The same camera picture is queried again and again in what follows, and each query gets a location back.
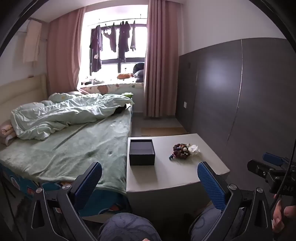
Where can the black item on bed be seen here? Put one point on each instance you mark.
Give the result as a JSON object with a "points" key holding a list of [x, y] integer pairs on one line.
{"points": [[120, 109]]}

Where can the pink folded pillow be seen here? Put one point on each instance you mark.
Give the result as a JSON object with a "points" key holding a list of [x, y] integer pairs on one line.
{"points": [[6, 132]]}

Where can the dark grey pillows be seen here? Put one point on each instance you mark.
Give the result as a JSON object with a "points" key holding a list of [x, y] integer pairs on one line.
{"points": [[139, 71]]}

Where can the white square table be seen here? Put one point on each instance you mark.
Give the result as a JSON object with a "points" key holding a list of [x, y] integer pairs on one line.
{"points": [[175, 173]]}

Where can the small hanging bra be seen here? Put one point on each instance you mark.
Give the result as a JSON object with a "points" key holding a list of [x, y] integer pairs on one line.
{"points": [[106, 32]]}

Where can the person's right leg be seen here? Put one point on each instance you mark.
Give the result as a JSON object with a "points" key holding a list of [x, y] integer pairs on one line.
{"points": [[208, 222]]}

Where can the orange plush toy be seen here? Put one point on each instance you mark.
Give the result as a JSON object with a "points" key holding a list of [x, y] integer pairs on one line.
{"points": [[123, 76]]}

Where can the blue cartoon print bed frame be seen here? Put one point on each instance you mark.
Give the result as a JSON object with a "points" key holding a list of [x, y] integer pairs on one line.
{"points": [[108, 201]]}

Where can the grey wardrobe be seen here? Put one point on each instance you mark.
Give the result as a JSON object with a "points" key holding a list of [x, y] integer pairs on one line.
{"points": [[242, 92]]}

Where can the beige hanging cloth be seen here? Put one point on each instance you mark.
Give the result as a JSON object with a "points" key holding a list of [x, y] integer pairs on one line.
{"points": [[32, 44]]}

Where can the person's left leg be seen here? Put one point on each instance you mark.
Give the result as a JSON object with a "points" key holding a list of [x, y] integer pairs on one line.
{"points": [[129, 228]]}

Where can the pale green duvet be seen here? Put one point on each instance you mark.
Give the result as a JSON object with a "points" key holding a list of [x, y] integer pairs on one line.
{"points": [[69, 113]]}

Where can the dark hanging top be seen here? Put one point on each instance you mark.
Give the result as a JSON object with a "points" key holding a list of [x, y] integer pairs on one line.
{"points": [[112, 38]]}

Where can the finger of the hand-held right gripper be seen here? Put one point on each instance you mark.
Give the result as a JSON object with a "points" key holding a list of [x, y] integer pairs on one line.
{"points": [[276, 158], [261, 167]]}

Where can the person's leg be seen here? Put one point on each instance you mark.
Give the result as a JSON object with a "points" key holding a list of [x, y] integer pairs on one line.
{"points": [[208, 222], [129, 228]]}

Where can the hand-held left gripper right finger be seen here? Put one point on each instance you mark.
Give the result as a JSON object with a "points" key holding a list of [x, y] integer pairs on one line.
{"points": [[210, 183]]}

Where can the bright green item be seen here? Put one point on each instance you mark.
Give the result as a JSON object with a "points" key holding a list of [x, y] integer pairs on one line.
{"points": [[127, 94]]}

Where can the clear plastic wrapper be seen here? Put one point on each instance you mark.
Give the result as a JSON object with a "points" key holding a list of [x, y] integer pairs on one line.
{"points": [[194, 148]]}

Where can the beige padded headboard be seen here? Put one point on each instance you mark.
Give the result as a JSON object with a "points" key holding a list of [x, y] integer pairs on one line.
{"points": [[20, 92]]}

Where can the wide dark hanging shirt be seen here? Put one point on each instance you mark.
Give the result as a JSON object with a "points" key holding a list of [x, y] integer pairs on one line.
{"points": [[123, 41]]}

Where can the green bed sheet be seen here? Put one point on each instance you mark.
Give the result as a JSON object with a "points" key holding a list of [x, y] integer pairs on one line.
{"points": [[81, 148]]}

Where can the narrow dark hanging garment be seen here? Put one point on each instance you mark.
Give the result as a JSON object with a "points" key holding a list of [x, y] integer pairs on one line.
{"points": [[133, 39]]}

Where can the long dark hanging garment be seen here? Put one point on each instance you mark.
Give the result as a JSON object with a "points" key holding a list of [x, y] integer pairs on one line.
{"points": [[96, 51]]}

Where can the black jewelry box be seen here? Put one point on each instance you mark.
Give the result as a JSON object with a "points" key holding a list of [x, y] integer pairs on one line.
{"points": [[141, 158]]}

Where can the patterned window seat cushion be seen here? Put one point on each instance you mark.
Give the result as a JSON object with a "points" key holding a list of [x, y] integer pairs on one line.
{"points": [[111, 88]]}

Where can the person's right hand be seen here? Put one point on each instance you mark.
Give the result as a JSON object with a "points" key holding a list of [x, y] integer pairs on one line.
{"points": [[285, 219]]}

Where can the pink curtain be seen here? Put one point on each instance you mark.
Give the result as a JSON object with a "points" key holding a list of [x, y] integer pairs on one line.
{"points": [[64, 53], [161, 58]]}

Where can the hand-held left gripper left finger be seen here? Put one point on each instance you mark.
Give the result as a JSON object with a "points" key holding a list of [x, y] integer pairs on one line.
{"points": [[89, 180]]}

